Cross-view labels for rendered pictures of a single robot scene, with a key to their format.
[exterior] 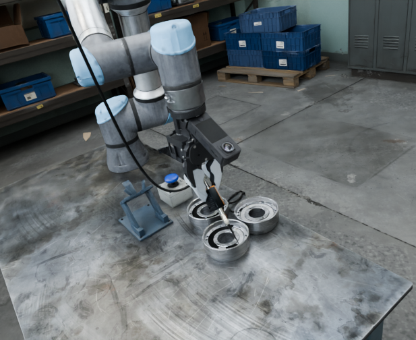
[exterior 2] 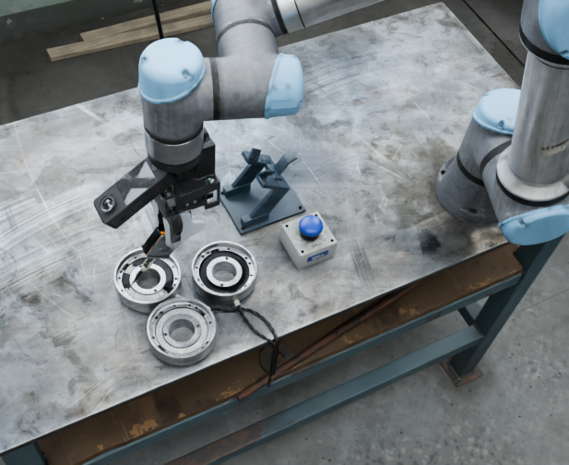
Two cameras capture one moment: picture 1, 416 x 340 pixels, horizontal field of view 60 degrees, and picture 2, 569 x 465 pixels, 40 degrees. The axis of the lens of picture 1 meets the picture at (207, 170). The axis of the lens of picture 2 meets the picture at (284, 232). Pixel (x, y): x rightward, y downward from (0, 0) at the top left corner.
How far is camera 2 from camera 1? 1.17 m
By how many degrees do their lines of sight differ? 65
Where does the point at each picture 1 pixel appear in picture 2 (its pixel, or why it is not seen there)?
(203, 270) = (121, 252)
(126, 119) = (479, 145)
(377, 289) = not seen: outside the picture
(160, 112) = (496, 203)
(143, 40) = (231, 47)
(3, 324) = not seen: hidden behind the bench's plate
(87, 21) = not seen: outside the picture
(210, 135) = (126, 181)
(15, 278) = not seen: hidden behind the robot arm
